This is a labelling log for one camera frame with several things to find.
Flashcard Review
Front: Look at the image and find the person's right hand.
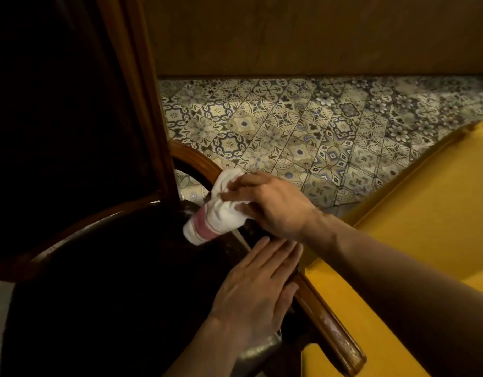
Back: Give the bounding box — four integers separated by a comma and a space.
220, 173, 325, 244

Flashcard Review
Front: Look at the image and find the yellow upholstered seat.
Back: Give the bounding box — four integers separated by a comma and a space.
300, 119, 483, 377

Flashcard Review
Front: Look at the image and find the dark wooden upholstered chair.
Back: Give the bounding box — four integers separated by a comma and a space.
0, 0, 367, 377

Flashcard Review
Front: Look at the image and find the person's left forearm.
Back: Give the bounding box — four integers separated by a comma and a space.
163, 316, 252, 377

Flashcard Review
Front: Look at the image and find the person's left hand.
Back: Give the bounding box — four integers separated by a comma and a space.
207, 236, 304, 344

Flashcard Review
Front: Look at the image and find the white cloth with red stripe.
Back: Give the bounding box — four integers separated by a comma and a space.
183, 168, 255, 246

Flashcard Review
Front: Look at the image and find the person's right forearm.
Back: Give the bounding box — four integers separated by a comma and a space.
300, 210, 483, 377

